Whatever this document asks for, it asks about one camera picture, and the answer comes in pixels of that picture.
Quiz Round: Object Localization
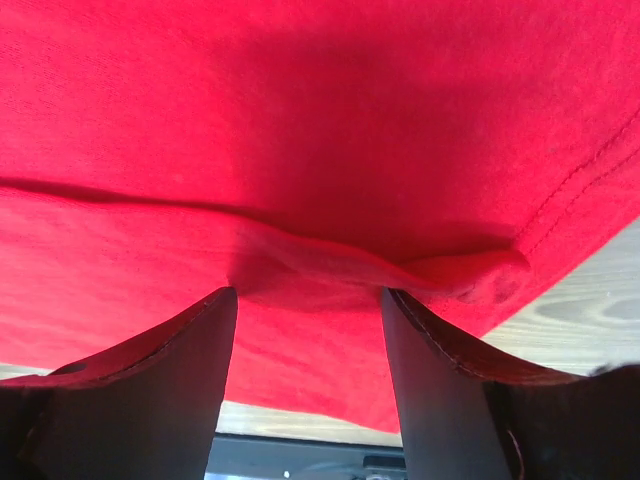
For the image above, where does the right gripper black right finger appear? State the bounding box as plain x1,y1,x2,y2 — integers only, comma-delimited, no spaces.
381,289,595,479

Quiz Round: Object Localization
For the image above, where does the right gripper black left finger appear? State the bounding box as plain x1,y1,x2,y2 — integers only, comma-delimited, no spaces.
1,287,237,479

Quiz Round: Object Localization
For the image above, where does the red t shirt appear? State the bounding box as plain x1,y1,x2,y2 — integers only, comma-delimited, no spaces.
1,1,639,432

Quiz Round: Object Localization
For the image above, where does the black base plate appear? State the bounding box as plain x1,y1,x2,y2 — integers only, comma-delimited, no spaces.
204,434,408,480

